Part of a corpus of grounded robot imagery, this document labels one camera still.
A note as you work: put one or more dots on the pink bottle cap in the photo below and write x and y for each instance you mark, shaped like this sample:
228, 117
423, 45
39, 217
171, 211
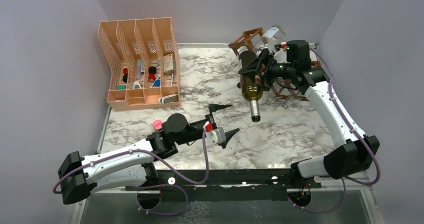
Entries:
157, 125

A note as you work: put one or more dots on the dark green wine bottle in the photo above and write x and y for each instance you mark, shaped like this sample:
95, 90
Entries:
252, 92

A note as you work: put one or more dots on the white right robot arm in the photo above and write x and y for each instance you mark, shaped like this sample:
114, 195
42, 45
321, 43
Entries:
354, 150

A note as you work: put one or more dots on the red black small item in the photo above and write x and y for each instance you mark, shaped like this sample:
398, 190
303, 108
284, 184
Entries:
125, 75

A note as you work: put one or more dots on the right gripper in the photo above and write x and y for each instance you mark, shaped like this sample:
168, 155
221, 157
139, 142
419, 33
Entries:
254, 67

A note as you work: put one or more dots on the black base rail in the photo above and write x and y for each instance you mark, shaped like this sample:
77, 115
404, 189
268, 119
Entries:
223, 185

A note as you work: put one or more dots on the clear empty bottle left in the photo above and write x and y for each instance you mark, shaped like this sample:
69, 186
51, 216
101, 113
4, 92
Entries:
237, 51

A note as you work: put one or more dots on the clear glass bottle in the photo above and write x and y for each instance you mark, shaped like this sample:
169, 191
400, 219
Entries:
284, 100

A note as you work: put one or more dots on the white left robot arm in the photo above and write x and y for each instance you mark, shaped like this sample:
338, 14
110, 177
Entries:
79, 176

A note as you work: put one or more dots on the brown wooden wine rack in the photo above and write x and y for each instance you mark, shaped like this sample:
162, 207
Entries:
285, 83

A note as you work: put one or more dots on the red black cap item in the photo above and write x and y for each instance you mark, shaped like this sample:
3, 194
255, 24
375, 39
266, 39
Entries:
152, 70

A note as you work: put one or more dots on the clear bottle with white label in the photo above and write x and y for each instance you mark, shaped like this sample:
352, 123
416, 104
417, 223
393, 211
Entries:
276, 34

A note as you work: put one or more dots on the orange plastic desk organizer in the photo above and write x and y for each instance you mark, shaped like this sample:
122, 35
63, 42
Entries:
137, 44

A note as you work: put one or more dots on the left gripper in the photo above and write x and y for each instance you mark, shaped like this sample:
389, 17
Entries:
213, 108

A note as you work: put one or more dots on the white box in organizer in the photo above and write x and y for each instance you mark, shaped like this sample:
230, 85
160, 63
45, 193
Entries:
169, 65

